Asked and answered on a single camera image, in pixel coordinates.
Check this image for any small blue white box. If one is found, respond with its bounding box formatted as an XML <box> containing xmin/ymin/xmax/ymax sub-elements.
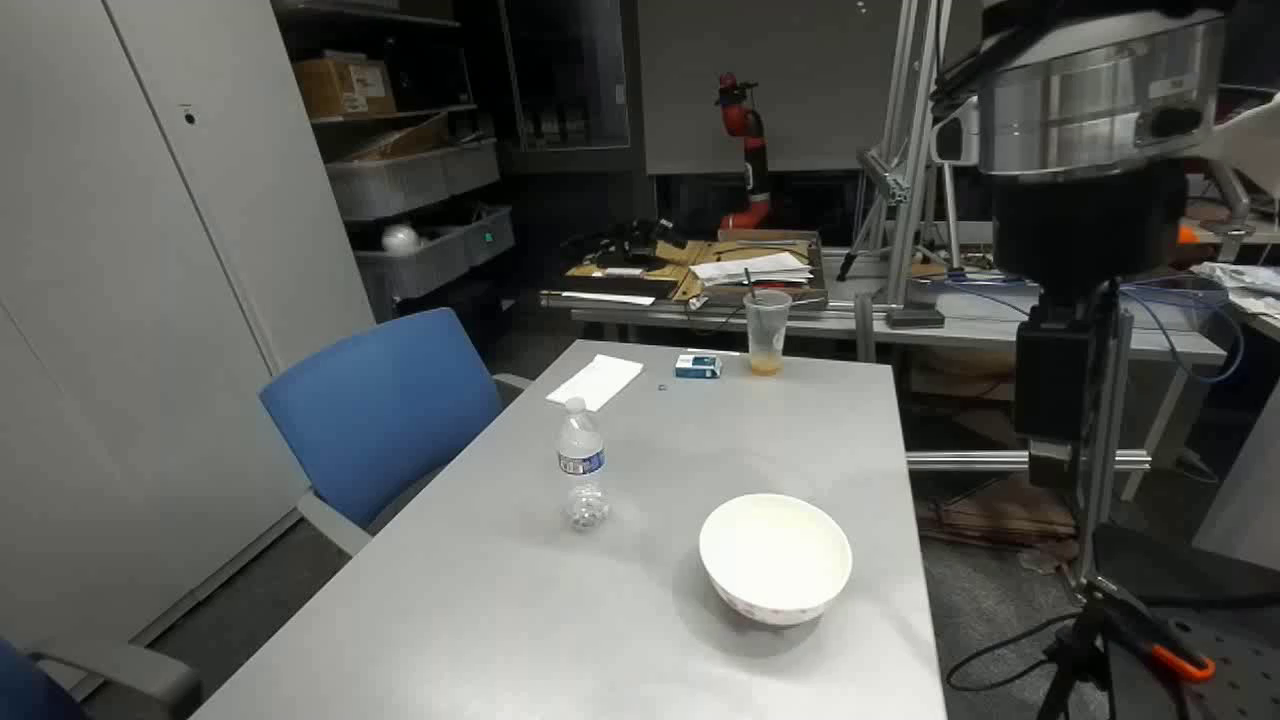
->
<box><xmin>670</xmin><ymin>348</ymin><xmax>724</xmax><ymax>382</ymax></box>

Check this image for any clear plastic water bottle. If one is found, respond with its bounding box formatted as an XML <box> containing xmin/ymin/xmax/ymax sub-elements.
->
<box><xmin>552</xmin><ymin>397</ymin><xmax>617</xmax><ymax>536</ymax></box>

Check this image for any grey storage bin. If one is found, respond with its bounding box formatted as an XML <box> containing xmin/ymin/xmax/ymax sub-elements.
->
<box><xmin>323</xmin><ymin>133</ymin><xmax>502</xmax><ymax>223</ymax></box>
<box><xmin>352</xmin><ymin>201</ymin><xmax>518</xmax><ymax>307</ymax></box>

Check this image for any white ceramic bowl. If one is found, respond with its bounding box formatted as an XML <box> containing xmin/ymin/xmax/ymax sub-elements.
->
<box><xmin>697</xmin><ymin>488</ymin><xmax>854</xmax><ymax>631</ymax></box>

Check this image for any white side desk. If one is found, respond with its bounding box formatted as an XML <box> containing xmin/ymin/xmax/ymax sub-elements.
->
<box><xmin>1193</xmin><ymin>382</ymin><xmax>1280</xmax><ymax>574</ymax></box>

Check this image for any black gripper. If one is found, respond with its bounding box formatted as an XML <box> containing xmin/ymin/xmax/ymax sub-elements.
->
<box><xmin>993</xmin><ymin>164</ymin><xmax>1193</xmax><ymax>483</ymax></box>

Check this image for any white paper sheet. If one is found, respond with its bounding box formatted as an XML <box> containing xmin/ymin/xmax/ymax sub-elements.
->
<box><xmin>544</xmin><ymin>352</ymin><xmax>646</xmax><ymax>417</ymax></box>

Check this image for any brown bag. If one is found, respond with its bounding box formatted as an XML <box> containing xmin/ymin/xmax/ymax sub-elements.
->
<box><xmin>917</xmin><ymin>475</ymin><xmax>1089</xmax><ymax>545</ymax></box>

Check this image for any white paper stack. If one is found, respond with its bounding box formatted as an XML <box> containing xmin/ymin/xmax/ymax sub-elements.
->
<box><xmin>682</xmin><ymin>248</ymin><xmax>817</xmax><ymax>293</ymax></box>

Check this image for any blue office chair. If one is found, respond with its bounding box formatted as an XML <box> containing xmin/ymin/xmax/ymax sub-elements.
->
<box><xmin>254</xmin><ymin>302</ymin><xmax>533</xmax><ymax>560</ymax></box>
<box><xmin>0</xmin><ymin>634</ymin><xmax>202</xmax><ymax>720</ymax></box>

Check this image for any aluminium profile frame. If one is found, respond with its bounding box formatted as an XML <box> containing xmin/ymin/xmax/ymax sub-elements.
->
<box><xmin>835</xmin><ymin>0</ymin><xmax>968</xmax><ymax>331</ymax></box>

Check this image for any grey metal cabinet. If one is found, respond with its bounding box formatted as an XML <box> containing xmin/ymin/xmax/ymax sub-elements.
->
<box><xmin>0</xmin><ymin>0</ymin><xmax>379</xmax><ymax>657</ymax></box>

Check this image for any black floor cable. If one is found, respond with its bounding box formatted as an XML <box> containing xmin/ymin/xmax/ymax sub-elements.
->
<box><xmin>940</xmin><ymin>609</ymin><xmax>1073</xmax><ymax>697</ymax></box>

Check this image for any white round object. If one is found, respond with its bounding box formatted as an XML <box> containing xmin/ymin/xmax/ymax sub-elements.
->
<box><xmin>376</xmin><ymin>221</ymin><xmax>427</xmax><ymax>260</ymax></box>

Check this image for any orange black clamp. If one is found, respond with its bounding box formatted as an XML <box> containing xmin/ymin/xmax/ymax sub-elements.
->
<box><xmin>1140</xmin><ymin>634</ymin><xmax>1219</xmax><ymax>686</ymax></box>

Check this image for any red black robot figure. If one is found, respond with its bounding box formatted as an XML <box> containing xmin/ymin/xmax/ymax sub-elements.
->
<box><xmin>710</xmin><ymin>72</ymin><xmax>780</xmax><ymax>232</ymax></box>

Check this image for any grey cluttered background table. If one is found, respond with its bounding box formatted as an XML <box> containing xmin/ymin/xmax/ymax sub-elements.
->
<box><xmin>535</xmin><ymin>223</ymin><xmax>1233</xmax><ymax>370</ymax></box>

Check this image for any dark glass cabinet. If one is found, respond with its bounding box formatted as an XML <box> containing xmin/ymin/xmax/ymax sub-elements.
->
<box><xmin>495</xmin><ymin>0</ymin><xmax>640</xmax><ymax>174</ymax></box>

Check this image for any dark metal shelf unit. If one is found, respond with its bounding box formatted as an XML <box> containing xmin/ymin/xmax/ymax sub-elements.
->
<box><xmin>270</xmin><ymin>0</ymin><xmax>525</xmax><ymax>322</ymax></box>

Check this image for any brown cardboard box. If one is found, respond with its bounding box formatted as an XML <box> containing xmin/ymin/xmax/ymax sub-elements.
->
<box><xmin>290</xmin><ymin>47</ymin><xmax>401</xmax><ymax>123</ymax></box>

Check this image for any flat cardboard pile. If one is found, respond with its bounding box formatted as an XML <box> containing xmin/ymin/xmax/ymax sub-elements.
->
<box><xmin>565</xmin><ymin>223</ymin><xmax>827</xmax><ymax>316</ymax></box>

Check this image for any black tripod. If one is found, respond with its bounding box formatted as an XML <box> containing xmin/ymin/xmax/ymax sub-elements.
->
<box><xmin>1030</xmin><ymin>571</ymin><xmax>1225</xmax><ymax>720</ymax></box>

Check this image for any clear plastic cup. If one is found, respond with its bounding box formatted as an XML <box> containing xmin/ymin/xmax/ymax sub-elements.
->
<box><xmin>740</xmin><ymin>282</ymin><xmax>795</xmax><ymax>381</ymax></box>

